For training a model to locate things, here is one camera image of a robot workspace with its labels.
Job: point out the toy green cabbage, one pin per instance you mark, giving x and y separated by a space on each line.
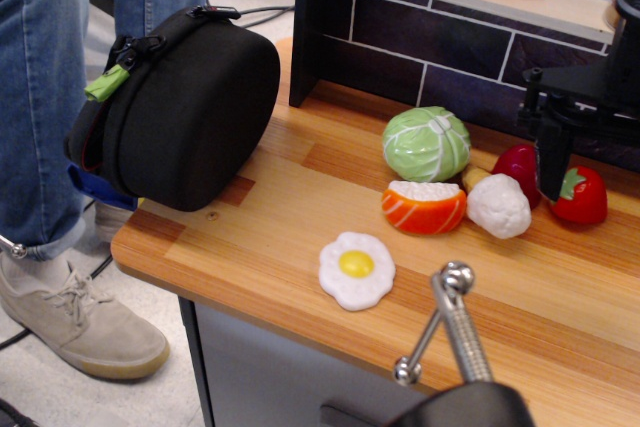
426 144

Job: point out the toy fried egg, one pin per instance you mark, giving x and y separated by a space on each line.
357 270

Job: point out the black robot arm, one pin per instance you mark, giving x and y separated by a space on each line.
625 47

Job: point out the toy white cauliflower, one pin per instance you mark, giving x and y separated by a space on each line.
498 205

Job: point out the black zipper case bag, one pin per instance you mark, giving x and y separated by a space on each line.
199 97

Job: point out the blue jeans left leg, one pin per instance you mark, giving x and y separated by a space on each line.
42 82

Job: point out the toy red strawberry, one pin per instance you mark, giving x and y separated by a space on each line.
583 197

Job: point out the dark brick-pattern shelf unit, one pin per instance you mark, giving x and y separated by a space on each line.
465 55

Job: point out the toy yellow banana piece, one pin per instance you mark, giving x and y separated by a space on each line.
472 175

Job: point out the toy dark red fruit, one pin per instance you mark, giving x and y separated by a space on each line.
519 163

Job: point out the metal clamp screw handle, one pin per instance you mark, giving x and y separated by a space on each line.
449 286

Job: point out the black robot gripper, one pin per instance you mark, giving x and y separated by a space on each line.
596 101

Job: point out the beige suede shoe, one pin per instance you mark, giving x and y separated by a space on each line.
84 326

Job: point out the toy salmon sushi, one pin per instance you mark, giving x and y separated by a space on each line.
423 208

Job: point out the green zipper pull tab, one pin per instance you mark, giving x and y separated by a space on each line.
105 85

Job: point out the black clamp body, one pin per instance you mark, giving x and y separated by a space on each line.
472 404

